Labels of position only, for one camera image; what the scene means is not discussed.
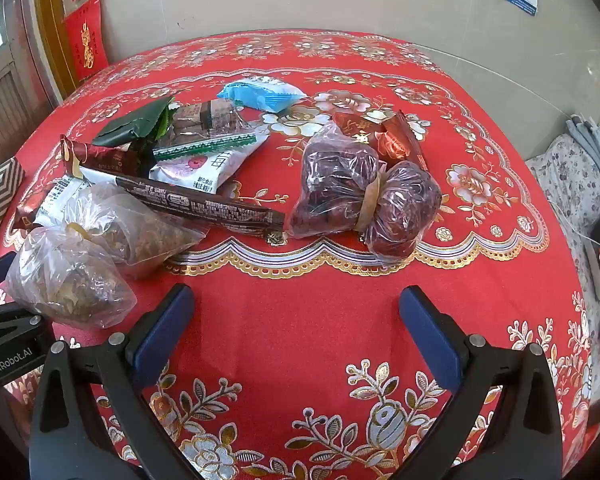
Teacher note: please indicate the long brown snack bar packet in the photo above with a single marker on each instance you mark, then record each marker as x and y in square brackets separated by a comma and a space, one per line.
[195, 205]

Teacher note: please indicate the blue snack packet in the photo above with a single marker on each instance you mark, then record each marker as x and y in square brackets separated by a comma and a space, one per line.
[262, 94]

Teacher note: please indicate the clear biscuit packet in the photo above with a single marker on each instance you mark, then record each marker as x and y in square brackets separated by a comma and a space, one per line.
[200, 117]

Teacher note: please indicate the red candy packet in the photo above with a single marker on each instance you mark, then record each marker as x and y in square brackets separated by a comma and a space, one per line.
[392, 145]

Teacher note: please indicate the golden door frame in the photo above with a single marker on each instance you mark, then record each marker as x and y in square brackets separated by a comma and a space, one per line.
[50, 20]

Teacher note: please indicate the green snack packet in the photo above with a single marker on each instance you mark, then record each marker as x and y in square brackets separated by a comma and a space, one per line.
[130, 127]

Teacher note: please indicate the brown foil snack packet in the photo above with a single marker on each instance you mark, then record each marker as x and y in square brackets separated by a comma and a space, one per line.
[30, 207]

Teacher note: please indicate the grey blanket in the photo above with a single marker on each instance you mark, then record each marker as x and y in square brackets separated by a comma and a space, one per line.
[595, 145]

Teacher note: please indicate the floral bedding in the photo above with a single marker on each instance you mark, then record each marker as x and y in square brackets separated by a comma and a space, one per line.
[570, 180]

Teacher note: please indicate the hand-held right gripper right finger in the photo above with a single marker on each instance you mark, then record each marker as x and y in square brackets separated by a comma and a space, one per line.
[430, 332]

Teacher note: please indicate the white and pink snack packet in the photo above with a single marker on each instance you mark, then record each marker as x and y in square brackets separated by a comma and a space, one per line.
[200, 167]

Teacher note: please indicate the red floral tablecloth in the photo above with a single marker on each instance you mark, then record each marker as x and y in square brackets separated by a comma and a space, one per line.
[300, 300]

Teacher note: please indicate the clear bag of dried nuts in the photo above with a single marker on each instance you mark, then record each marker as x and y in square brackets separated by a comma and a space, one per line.
[145, 240]
[70, 285]

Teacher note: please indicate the striped brown box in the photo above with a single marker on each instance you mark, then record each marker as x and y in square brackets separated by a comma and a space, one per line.
[0, 195]

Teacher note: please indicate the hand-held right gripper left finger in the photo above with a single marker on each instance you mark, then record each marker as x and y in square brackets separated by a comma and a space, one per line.
[164, 332]

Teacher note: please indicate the large red wall poster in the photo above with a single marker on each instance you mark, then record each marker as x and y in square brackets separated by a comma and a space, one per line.
[86, 40]

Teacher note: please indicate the white black-print snack packet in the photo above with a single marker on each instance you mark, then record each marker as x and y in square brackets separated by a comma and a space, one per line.
[55, 200]

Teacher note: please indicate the dark red snack packet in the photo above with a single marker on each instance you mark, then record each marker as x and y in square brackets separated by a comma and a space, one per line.
[105, 157]

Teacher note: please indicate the clear bag of red dates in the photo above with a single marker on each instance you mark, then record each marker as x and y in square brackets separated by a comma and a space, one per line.
[405, 210]

